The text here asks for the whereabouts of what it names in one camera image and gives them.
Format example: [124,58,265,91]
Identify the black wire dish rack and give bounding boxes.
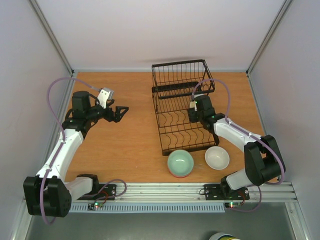
[151,59,220,156]

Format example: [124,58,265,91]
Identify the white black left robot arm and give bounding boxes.
[23,88,129,218]

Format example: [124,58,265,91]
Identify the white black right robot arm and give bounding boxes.
[187,94,286,198]

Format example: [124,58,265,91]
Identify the white ceramic bowl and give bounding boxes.
[204,146,230,170]

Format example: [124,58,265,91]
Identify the mint green ceramic bowl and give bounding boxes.
[167,149,194,175]

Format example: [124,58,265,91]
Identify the red bowl under green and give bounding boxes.
[170,172,190,179]

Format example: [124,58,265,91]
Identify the right small circuit board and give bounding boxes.
[224,201,243,209]

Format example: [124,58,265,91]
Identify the small circuit board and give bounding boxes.
[87,202,104,211]
[224,201,243,209]

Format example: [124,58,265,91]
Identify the left small circuit board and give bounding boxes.
[87,202,104,211]

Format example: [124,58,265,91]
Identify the white yellow round container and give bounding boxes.
[209,232,240,240]

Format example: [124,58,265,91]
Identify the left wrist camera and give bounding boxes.
[97,87,114,109]

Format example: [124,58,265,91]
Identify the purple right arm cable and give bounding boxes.
[191,78,286,213]

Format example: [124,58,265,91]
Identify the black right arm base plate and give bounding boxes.
[202,183,250,201]

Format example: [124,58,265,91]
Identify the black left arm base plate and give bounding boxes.
[77,184,117,201]

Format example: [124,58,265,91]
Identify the grey slotted cable duct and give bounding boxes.
[69,202,225,214]

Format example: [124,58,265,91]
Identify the aluminium front frame rail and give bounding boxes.
[23,181,298,204]

